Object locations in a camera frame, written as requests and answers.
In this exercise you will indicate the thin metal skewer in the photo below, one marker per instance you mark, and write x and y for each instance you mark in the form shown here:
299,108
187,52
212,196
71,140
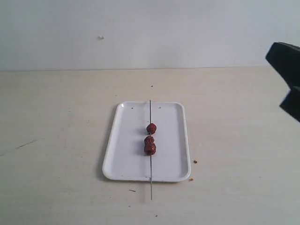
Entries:
151,182

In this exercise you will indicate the white rectangular tray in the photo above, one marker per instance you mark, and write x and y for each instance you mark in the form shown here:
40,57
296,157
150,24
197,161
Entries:
125,158

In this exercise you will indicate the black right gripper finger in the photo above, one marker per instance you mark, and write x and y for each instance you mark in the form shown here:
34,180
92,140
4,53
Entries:
285,59
291,103

